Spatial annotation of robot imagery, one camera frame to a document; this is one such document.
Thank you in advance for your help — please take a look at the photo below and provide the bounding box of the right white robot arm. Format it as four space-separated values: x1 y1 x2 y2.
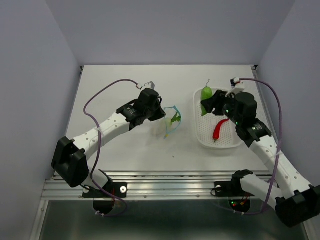
201 90 320 228

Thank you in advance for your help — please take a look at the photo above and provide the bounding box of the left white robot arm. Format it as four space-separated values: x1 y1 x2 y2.
51 88 166 188

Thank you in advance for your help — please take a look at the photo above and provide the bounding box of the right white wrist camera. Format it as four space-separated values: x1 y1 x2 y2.
225 77 245 97

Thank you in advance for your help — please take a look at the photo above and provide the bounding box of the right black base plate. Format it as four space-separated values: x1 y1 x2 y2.
210 181 236 198

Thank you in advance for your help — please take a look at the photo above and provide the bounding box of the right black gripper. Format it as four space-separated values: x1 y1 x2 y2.
200 90 243 126

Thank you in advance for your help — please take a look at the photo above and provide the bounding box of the white toy radish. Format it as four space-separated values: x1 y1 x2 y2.
156 111 182 138

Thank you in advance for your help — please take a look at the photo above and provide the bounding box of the white perforated plastic basket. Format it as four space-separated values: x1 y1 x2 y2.
193 89 242 150

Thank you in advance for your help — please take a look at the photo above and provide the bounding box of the red toy chili pepper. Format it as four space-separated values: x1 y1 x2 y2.
212 118 229 143

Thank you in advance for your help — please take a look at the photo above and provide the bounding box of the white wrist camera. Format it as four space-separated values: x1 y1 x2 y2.
136 81 155 91
225 77 245 97

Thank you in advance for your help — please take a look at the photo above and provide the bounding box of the clear zip top bag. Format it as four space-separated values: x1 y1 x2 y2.
151 105 182 139

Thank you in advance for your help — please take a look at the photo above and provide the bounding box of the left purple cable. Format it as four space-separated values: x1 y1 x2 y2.
83 79 128 218

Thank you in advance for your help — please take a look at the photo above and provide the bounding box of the aluminium frame rail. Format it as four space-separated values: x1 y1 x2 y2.
41 171 235 201

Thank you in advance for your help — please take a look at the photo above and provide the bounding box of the purple cable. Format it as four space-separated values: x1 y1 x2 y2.
232 77 283 216
83 79 128 218

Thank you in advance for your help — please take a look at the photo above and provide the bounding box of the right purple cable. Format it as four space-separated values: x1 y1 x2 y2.
232 77 283 216

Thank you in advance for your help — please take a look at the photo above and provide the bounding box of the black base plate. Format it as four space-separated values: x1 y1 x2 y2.
210 181 236 198
80 181 128 199

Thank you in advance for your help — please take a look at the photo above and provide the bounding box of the green toy pepper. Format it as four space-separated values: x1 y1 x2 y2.
200 79 213 117

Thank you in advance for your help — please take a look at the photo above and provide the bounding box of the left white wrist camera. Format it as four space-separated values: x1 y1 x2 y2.
136 81 155 91

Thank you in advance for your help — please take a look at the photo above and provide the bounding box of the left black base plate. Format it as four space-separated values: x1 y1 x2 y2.
80 181 128 199

